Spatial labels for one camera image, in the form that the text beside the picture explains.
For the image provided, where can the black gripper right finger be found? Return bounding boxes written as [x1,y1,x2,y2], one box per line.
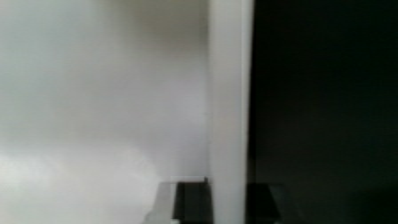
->
[245,183,283,224]

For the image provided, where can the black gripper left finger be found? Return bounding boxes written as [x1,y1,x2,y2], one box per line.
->
[142,176,213,224]

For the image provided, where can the white square table top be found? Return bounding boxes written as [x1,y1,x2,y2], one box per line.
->
[0,0,254,224]

